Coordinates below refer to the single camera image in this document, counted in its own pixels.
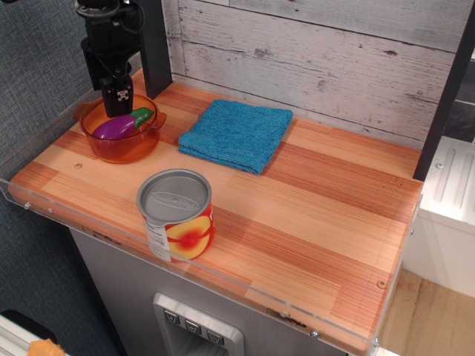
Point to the dark frame post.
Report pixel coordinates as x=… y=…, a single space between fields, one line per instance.
x=451 y=89
x=154 y=51

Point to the dark right frame post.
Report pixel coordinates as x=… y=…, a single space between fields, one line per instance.
x=451 y=89

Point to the folded blue towel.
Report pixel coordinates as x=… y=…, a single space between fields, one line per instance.
x=237 y=135

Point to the purple toy eggplant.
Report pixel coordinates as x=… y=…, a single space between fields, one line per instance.
x=125 y=126

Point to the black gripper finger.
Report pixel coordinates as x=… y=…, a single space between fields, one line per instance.
x=117 y=95

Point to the peach can with grey lid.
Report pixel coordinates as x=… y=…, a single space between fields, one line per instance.
x=176 y=208

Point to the white ridged appliance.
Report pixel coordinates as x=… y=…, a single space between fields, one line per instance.
x=440 y=247

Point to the black and orange object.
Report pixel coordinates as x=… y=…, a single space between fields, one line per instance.
x=21 y=335

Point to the dark left frame post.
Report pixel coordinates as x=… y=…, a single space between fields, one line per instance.
x=154 y=51

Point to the orange transparent plastic pot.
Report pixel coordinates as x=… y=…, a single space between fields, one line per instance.
x=92 y=114

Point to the grey cabinet with dispenser panel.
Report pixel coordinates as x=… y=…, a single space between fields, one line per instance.
x=127 y=285

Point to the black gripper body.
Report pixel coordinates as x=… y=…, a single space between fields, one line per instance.
x=109 y=44

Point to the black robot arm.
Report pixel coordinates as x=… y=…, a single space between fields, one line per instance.
x=107 y=9

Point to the clear acrylic table guard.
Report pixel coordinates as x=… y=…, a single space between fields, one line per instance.
x=305 y=242

